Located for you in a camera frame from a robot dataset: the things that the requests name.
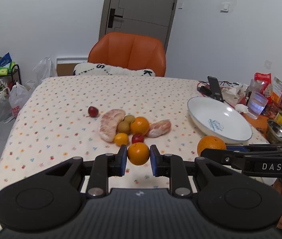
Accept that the small yellow orange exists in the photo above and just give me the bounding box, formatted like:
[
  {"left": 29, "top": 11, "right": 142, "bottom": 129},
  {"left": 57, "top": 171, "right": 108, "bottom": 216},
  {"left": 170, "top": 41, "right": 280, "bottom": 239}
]
[{"left": 113, "top": 133, "right": 129, "bottom": 147}]

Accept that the small peeled pomelo segment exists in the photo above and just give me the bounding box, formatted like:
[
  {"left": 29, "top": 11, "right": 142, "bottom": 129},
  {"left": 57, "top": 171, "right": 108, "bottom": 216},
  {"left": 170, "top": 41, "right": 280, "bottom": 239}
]
[{"left": 146, "top": 119, "right": 171, "bottom": 138}]

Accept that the small red fruit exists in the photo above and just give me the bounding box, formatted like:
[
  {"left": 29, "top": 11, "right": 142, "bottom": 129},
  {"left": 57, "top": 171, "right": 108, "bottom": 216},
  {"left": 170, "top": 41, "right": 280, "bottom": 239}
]
[{"left": 132, "top": 134, "right": 145, "bottom": 144}]

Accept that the green kiwi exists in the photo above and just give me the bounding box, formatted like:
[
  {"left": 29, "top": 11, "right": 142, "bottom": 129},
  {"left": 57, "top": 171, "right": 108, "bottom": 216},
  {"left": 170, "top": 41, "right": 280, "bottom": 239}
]
[
  {"left": 123, "top": 114, "right": 135, "bottom": 123},
  {"left": 117, "top": 121, "right": 131, "bottom": 134}
]

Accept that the large orange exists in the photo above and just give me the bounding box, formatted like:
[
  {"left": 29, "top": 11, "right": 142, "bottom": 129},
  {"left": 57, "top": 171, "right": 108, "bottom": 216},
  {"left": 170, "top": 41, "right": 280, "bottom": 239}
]
[{"left": 197, "top": 135, "right": 226, "bottom": 157}]

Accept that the large peeled pomelo segment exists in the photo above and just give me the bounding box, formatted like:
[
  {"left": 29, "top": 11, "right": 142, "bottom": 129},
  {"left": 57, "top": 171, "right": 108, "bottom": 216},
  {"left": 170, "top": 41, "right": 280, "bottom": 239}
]
[{"left": 99, "top": 109, "right": 126, "bottom": 142}]

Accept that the big orange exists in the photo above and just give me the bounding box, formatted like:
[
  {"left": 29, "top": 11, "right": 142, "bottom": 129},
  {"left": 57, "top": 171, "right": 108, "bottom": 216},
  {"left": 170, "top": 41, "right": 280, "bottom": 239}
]
[{"left": 130, "top": 117, "right": 150, "bottom": 135}]

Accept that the dark red fruit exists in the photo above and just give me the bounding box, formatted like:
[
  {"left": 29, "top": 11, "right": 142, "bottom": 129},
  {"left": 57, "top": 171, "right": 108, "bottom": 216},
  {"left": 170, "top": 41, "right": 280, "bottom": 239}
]
[{"left": 87, "top": 106, "right": 99, "bottom": 118}]

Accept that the white plate blue rim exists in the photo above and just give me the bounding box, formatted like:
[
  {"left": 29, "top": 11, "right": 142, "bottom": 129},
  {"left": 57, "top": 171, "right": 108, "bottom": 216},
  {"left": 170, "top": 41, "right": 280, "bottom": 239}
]
[{"left": 187, "top": 97, "right": 253, "bottom": 144}]

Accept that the steel bowl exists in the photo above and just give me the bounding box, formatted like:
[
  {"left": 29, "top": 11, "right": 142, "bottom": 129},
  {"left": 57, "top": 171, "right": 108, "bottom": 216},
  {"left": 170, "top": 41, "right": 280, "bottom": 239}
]
[{"left": 266, "top": 119, "right": 282, "bottom": 144}]

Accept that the dotted white tablecloth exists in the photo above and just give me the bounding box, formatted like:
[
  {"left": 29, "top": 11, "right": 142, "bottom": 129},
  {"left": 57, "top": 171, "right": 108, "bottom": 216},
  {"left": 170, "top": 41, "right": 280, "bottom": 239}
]
[{"left": 0, "top": 75, "right": 204, "bottom": 190}]

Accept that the orange snack packet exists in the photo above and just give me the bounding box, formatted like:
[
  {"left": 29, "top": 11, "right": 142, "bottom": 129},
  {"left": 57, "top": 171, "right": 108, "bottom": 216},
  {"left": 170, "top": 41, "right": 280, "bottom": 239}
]
[{"left": 271, "top": 77, "right": 282, "bottom": 108}]

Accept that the crumpled white tissue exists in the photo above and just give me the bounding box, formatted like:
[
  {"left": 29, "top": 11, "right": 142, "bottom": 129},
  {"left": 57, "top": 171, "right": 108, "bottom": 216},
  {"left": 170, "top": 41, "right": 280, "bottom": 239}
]
[{"left": 235, "top": 104, "right": 249, "bottom": 114}]

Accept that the white tissue pack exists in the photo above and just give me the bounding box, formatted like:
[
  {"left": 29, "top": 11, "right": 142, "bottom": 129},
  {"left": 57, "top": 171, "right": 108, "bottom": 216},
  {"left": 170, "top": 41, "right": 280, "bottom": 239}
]
[{"left": 222, "top": 84, "right": 247, "bottom": 107}]

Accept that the red snack bag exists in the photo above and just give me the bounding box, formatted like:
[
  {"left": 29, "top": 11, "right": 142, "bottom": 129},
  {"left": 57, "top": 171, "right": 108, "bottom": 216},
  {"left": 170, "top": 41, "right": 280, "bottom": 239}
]
[{"left": 254, "top": 72, "right": 272, "bottom": 98}]

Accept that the white fluffy cushion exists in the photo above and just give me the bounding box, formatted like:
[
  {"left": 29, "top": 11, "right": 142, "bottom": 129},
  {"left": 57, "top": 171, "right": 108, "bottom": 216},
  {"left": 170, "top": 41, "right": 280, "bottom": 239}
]
[{"left": 73, "top": 63, "right": 155, "bottom": 77}]

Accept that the white plastic bag red print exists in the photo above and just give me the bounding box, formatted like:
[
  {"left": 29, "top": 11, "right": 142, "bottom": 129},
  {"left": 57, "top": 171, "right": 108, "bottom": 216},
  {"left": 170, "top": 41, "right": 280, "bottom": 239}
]
[{"left": 9, "top": 82, "right": 30, "bottom": 118}]

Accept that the clear plastic bag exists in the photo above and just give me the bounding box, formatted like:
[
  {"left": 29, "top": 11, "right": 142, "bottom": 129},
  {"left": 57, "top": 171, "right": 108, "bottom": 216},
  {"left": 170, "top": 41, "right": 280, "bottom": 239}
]
[{"left": 33, "top": 57, "right": 57, "bottom": 85}]

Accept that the orange leather chair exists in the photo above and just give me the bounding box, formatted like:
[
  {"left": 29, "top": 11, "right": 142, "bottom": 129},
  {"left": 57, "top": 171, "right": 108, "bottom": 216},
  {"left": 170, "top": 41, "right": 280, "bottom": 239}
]
[{"left": 87, "top": 32, "right": 166, "bottom": 77}]

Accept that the grey plastic bag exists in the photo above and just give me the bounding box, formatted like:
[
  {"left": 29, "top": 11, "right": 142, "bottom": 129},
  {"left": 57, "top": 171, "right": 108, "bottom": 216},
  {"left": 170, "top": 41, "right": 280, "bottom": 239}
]
[{"left": 0, "top": 79, "right": 14, "bottom": 123}]

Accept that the green package on shelf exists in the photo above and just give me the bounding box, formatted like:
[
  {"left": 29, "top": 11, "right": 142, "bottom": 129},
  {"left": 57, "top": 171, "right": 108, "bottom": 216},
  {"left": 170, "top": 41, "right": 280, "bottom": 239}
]
[{"left": 0, "top": 62, "right": 15, "bottom": 76}]

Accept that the blue package on shelf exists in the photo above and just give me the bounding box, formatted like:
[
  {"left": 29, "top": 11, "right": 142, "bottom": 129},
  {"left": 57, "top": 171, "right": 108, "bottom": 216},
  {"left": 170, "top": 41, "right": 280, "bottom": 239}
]
[{"left": 0, "top": 53, "right": 12, "bottom": 67}]

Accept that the grey door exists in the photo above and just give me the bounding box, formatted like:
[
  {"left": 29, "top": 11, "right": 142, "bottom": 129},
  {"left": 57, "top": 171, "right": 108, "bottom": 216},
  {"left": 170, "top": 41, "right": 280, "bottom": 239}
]
[{"left": 99, "top": 0, "right": 177, "bottom": 49}]

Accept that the black door handle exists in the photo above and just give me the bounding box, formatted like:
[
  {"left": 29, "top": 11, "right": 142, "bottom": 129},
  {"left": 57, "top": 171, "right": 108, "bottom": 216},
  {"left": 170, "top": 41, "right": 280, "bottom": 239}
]
[{"left": 107, "top": 8, "right": 123, "bottom": 28}]

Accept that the white light switch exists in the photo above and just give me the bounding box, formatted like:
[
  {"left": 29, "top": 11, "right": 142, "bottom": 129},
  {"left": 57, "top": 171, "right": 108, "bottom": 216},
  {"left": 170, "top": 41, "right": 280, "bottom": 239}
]
[{"left": 220, "top": 2, "right": 230, "bottom": 13}]

